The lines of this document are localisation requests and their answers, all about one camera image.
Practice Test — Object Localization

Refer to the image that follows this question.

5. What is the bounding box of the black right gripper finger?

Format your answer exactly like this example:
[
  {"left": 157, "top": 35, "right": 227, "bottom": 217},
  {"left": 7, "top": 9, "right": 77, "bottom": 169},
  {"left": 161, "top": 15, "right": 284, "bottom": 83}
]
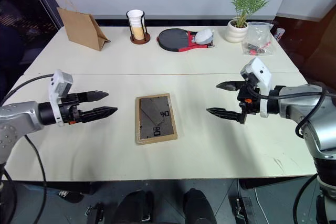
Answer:
[
  {"left": 205, "top": 107, "right": 247, "bottom": 125},
  {"left": 215, "top": 81, "right": 244, "bottom": 93}
]

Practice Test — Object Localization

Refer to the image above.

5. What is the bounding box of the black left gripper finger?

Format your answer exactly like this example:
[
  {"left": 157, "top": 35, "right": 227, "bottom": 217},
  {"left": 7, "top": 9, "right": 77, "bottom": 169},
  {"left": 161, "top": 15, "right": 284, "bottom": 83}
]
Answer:
[
  {"left": 77, "top": 90, "right": 110, "bottom": 103},
  {"left": 79, "top": 106, "right": 118, "bottom": 124}
]

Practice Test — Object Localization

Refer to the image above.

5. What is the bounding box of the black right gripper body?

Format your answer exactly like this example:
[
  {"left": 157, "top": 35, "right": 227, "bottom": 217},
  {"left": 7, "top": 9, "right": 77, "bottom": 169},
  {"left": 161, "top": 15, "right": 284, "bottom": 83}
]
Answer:
[{"left": 236, "top": 77, "right": 263, "bottom": 125}]

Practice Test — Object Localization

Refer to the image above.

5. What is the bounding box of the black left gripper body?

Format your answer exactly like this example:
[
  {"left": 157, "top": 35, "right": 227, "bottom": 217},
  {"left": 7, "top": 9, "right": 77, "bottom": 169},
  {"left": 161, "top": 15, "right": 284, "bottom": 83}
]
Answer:
[{"left": 58, "top": 93, "right": 82, "bottom": 126}]

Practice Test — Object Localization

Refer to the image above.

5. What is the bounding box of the red table tennis paddle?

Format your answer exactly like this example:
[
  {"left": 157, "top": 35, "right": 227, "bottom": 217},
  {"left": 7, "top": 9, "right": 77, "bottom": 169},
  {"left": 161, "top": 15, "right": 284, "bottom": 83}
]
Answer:
[{"left": 177, "top": 30, "right": 216, "bottom": 53}]

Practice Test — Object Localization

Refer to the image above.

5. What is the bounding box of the white ribbed plant pot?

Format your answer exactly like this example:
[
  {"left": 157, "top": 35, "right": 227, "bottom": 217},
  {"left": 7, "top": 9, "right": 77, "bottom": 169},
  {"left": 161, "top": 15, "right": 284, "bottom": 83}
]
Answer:
[{"left": 226, "top": 19, "right": 249, "bottom": 44}]

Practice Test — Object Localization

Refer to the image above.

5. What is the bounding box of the clear plastic bag with parts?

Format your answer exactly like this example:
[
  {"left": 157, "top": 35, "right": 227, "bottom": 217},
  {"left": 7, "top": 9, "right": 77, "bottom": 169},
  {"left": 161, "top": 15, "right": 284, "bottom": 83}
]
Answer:
[{"left": 241, "top": 22, "right": 275, "bottom": 57}]

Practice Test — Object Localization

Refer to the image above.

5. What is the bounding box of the brown paper bag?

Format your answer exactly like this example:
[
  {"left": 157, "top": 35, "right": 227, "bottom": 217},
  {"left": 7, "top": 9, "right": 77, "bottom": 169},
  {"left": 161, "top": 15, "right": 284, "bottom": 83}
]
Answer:
[{"left": 48, "top": 0, "right": 112, "bottom": 52}]

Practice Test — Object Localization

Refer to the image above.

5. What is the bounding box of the small white red packet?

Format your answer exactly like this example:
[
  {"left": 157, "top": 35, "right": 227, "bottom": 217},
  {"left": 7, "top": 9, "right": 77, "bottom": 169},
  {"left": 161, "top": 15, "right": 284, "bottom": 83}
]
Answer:
[{"left": 274, "top": 28, "right": 286, "bottom": 41}]

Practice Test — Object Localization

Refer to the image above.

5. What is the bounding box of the paper cup stack in holder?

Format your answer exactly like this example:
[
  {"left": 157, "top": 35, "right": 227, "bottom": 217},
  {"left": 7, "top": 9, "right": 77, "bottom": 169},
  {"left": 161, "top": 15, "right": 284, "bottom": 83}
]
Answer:
[{"left": 126, "top": 10, "right": 151, "bottom": 45}]

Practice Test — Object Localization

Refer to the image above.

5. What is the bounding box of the black table tennis paddle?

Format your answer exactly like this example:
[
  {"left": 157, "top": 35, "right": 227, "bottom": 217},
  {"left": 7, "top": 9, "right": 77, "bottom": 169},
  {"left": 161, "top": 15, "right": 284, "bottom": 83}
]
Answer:
[{"left": 156, "top": 28, "right": 190, "bottom": 52}]

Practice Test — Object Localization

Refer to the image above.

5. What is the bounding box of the white paper cup stack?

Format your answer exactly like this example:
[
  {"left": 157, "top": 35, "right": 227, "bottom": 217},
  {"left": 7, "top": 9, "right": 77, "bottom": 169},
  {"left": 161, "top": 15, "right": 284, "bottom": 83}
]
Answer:
[{"left": 127, "top": 9, "right": 145, "bottom": 40}]

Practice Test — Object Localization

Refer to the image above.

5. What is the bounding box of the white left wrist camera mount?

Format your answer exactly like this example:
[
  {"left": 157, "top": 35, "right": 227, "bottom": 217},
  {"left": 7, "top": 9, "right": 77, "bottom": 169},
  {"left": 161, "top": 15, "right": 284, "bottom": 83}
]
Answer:
[{"left": 48, "top": 69, "right": 75, "bottom": 127}]

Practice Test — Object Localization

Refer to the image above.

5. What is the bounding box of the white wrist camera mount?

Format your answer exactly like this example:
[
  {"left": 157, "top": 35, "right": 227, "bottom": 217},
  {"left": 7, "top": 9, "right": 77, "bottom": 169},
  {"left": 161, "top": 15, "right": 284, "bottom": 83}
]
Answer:
[
  {"left": 48, "top": 69, "right": 75, "bottom": 127},
  {"left": 240, "top": 57, "right": 272, "bottom": 119}
]

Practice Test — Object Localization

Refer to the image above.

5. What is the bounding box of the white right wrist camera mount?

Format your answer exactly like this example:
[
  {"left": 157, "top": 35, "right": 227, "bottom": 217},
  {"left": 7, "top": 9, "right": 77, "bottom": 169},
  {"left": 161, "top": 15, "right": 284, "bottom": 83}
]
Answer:
[{"left": 240, "top": 57, "right": 272, "bottom": 119}]

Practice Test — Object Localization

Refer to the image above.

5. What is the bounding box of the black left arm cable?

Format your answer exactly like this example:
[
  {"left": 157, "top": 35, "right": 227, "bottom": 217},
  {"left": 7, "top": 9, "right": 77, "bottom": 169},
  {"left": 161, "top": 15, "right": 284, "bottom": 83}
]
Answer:
[{"left": 0, "top": 74, "right": 55, "bottom": 105}]

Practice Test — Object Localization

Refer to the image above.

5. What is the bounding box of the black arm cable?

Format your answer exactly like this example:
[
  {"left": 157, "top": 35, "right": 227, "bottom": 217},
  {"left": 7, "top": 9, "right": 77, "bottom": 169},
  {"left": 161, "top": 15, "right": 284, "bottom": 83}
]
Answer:
[
  {"left": 246, "top": 84, "right": 336, "bottom": 141},
  {"left": 0, "top": 74, "right": 55, "bottom": 105}
]

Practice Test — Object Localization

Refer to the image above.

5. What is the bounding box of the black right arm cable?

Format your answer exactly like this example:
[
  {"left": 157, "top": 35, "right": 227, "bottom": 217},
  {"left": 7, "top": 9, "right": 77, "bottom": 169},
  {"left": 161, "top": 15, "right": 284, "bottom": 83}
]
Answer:
[{"left": 246, "top": 84, "right": 336, "bottom": 141}]

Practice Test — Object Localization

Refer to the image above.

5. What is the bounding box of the wooden framed dark board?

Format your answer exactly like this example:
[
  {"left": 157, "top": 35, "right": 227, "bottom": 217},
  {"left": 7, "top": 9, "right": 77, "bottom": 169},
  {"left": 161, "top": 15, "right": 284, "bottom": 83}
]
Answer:
[{"left": 134, "top": 92, "right": 179, "bottom": 146}]

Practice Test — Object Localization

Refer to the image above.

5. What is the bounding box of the black hanging cable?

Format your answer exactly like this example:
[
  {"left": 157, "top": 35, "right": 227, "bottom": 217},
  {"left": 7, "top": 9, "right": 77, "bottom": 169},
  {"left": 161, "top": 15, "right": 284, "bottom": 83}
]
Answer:
[{"left": 24, "top": 134, "right": 48, "bottom": 224}]

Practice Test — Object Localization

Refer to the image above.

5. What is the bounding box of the black table leg bracket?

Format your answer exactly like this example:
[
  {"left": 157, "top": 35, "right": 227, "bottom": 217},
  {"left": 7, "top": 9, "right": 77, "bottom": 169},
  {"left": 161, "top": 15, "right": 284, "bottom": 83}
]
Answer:
[
  {"left": 227, "top": 194, "right": 256, "bottom": 224},
  {"left": 84, "top": 202, "right": 105, "bottom": 224}
]

